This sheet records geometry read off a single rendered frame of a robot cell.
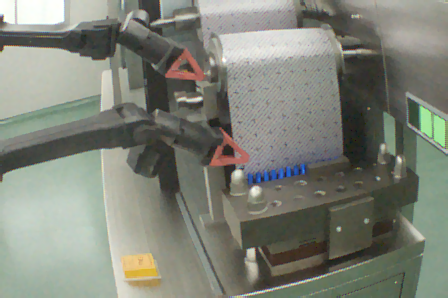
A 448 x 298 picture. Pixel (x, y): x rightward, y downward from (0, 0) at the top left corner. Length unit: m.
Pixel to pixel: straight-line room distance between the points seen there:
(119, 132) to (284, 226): 0.34
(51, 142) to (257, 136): 0.44
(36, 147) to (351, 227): 0.62
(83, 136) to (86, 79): 5.75
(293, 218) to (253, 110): 0.25
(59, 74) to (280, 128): 5.70
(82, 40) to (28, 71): 5.68
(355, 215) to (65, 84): 5.92
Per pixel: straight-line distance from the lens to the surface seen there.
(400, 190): 1.21
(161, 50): 1.20
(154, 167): 1.23
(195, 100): 1.30
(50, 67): 6.85
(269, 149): 1.27
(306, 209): 1.12
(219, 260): 1.24
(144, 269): 1.19
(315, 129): 1.29
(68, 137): 1.09
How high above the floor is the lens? 1.50
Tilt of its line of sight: 19 degrees down
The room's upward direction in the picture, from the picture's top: 6 degrees counter-clockwise
